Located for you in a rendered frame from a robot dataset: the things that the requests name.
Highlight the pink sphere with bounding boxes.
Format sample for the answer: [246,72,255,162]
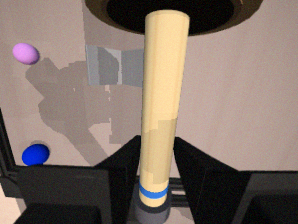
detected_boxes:
[13,43,40,65]

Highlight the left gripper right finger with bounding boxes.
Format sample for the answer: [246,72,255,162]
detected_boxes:
[173,137,298,224]

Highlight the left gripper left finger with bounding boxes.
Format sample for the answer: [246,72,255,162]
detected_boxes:
[16,135,141,224]

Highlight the tan collared bar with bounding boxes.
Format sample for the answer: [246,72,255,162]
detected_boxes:
[84,0,263,224]

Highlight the blue ball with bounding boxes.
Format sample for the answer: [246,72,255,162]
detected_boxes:
[22,144,50,166]

